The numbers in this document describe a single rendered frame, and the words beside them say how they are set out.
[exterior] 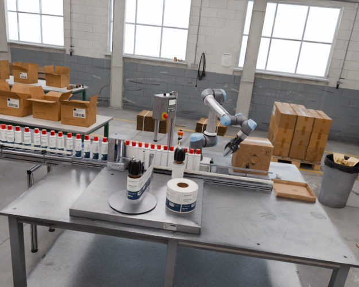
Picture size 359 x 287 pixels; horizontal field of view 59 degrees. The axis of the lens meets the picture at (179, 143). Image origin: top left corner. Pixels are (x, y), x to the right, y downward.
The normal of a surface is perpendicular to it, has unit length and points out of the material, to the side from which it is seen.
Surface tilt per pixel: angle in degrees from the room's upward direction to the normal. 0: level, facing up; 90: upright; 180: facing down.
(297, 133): 89
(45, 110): 90
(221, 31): 90
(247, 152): 90
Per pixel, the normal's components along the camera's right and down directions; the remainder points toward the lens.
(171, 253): -0.10, 0.31
